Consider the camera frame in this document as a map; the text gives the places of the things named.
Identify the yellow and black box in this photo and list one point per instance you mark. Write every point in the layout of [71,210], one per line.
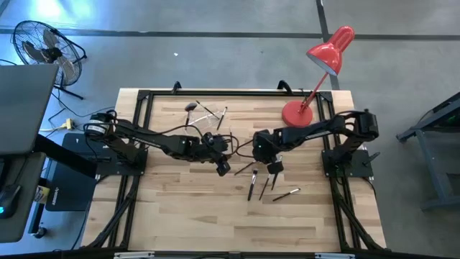
[42,194]

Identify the red desk lamp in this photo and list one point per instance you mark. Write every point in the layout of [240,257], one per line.
[297,114]

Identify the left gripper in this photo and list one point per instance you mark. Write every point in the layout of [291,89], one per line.
[215,146]

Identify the thin black makeup brush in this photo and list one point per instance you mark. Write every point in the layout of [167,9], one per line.
[265,187]
[207,109]

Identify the black floor fan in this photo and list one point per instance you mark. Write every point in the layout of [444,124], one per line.
[46,54]

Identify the black computer case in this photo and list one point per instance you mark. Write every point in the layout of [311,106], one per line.
[72,190]

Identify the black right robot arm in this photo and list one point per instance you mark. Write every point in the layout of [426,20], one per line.
[316,130]

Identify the blue-grey metal cart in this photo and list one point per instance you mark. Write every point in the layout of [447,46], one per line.
[431,165]

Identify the black aluminium table frame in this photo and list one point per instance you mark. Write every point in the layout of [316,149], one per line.
[233,93]

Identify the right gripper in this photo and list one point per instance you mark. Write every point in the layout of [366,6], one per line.
[267,145]

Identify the black computer mouse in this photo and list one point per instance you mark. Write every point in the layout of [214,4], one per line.
[9,199]

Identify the black brush long silver ferrule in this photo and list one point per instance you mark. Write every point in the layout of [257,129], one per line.
[286,194]

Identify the yellow power plug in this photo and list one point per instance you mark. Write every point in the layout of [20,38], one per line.
[67,124]

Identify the medium black makeup brush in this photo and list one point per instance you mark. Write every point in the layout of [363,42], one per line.
[252,185]

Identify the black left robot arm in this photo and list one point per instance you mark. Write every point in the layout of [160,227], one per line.
[154,139]

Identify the slim black makeup brush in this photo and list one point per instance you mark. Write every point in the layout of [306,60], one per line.
[245,168]

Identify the fan-shaped makeup brush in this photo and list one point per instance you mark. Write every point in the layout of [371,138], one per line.
[190,106]

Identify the slim brush silver ferrule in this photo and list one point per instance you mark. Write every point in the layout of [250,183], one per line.
[222,118]

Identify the silver edge bracket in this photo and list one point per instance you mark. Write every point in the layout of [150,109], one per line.
[334,256]
[133,255]

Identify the black diagonal support beam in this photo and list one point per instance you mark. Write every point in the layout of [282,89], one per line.
[64,154]

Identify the dark grey desk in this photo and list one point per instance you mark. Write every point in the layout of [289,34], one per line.
[21,169]

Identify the clear acrylic organizer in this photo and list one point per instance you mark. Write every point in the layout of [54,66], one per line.
[205,124]

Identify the black caster wheel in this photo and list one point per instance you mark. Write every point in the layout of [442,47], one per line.
[40,232]

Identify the large grey panel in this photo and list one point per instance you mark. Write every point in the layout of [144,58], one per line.
[21,108]

